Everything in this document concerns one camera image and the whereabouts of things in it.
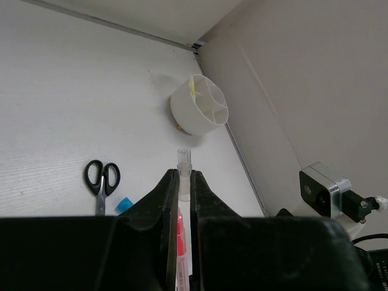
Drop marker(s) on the pink pen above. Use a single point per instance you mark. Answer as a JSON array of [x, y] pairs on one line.
[[182, 267]]

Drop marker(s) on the black handled scissors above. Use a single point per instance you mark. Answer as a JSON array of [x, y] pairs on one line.
[[101, 188]]

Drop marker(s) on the white round compartment container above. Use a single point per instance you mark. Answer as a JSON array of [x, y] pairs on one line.
[[201, 115]]

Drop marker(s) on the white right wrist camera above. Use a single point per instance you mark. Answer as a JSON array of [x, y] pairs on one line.
[[326, 193]]

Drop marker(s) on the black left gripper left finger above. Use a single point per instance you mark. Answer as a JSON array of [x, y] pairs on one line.
[[135, 250]]

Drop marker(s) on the blue black highlighter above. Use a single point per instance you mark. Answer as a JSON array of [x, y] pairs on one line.
[[123, 205]]

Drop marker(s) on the yellow pen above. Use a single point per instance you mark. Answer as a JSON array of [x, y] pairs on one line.
[[192, 82]]

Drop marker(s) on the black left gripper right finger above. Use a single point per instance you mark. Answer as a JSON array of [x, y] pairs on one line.
[[231, 252]]

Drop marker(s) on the clear pen cap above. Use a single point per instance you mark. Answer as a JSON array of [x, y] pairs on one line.
[[184, 167]]

